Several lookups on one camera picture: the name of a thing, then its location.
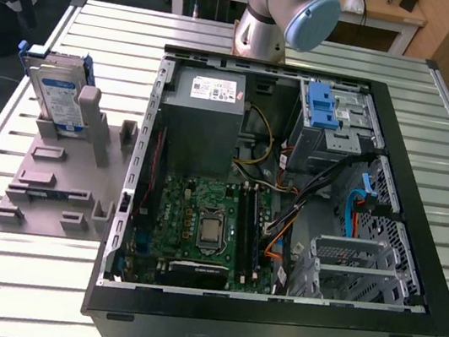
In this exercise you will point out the hard disk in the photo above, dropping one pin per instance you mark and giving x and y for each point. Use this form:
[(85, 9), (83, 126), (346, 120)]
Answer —
[(58, 99)]

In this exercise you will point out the metal disk bay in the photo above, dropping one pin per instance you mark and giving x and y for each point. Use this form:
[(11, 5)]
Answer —
[(358, 270)]

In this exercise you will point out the grey parts rack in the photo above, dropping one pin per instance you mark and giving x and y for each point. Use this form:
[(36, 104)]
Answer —
[(70, 170)]

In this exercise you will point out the blue green RAM stick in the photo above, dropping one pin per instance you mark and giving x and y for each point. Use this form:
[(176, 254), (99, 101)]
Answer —
[(49, 194)]

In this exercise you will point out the grey power supply unit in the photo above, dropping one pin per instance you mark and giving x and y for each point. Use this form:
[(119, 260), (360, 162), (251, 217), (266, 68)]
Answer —
[(199, 139)]

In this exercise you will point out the green motherboard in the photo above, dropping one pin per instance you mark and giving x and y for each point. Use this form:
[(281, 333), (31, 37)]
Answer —
[(177, 195)]

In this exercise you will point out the silver CPU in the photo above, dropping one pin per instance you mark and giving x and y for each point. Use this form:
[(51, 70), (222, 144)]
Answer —
[(209, 232)]

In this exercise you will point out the blue plastic drive latch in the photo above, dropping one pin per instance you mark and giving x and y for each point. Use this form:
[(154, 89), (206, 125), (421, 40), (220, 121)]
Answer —
[(319, 106)]

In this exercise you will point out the black RAM slot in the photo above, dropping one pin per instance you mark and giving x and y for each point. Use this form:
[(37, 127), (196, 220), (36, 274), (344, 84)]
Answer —
[(243, 231)]

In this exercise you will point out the black graphics card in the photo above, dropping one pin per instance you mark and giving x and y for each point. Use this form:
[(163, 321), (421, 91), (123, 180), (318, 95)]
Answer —
[(195, 274)]

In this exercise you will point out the black RAM stick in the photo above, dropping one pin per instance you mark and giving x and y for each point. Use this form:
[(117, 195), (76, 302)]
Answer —
[(256, 233)]

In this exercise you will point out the metal drive cage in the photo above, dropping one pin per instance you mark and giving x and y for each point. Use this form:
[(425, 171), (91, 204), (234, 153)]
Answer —
[(340, 142)]

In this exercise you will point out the small black box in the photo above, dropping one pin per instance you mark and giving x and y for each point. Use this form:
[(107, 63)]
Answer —
[(408, 3)]

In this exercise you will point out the black PC case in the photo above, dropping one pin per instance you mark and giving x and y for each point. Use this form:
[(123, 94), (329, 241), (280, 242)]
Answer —
[(224, 331)]

